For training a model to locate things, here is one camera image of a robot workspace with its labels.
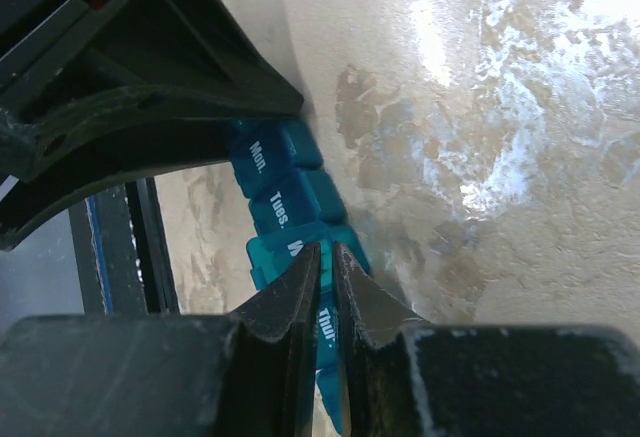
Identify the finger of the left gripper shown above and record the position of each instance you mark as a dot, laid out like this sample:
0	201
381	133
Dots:
125	134

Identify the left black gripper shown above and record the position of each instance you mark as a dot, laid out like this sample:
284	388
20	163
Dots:
133	60

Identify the teal weekly pill organizer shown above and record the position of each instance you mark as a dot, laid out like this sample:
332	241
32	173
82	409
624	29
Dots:
293	201

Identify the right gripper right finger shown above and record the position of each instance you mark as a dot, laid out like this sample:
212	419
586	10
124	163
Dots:
401	375

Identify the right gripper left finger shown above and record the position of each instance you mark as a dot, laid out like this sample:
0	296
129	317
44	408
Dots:
249	372

